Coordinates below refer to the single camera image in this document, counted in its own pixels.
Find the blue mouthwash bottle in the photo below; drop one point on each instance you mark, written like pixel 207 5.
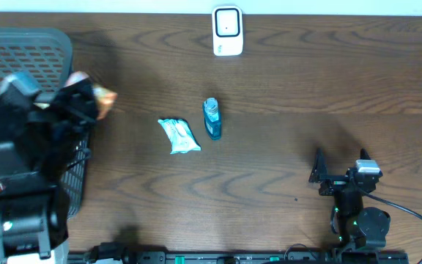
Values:
pixel 212 118

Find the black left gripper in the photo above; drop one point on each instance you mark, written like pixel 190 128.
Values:
pixel 58 110

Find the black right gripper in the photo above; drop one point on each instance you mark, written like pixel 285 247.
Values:
pixel 319 173

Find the grey plastic shopping basket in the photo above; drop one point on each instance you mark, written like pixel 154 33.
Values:
pixel 47 55

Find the orange tissue pack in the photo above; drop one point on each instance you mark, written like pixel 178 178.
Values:
pixel 104 97

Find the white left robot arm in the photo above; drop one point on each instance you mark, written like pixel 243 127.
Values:
pixel 34 211

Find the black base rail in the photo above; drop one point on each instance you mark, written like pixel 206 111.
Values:
pixel 119 253

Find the teal wet wipes pack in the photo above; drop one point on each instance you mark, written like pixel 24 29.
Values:
pixel 180 136

